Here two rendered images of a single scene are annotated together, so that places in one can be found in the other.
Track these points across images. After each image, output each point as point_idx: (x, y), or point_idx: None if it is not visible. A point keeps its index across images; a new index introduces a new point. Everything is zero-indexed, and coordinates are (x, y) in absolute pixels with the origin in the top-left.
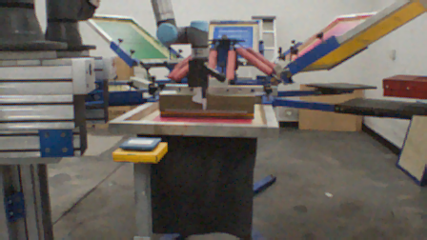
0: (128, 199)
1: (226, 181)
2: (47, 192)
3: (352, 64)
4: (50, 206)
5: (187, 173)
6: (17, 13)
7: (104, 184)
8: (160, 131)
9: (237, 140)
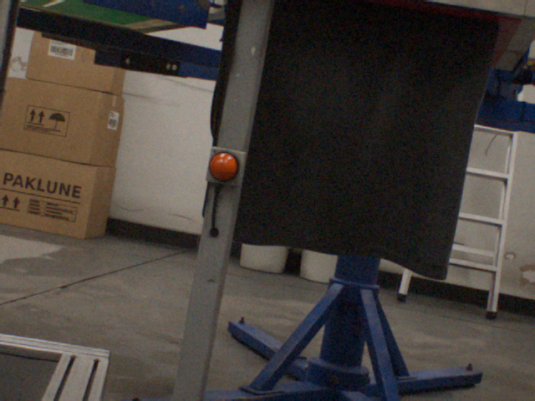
0: (82, 338)
1: (410, 132)
2: (4, 80)
3: None
4: (1, 114)
5: (325, 99)
6: None
7: (17, 306)
8: None
9: (452, 35)
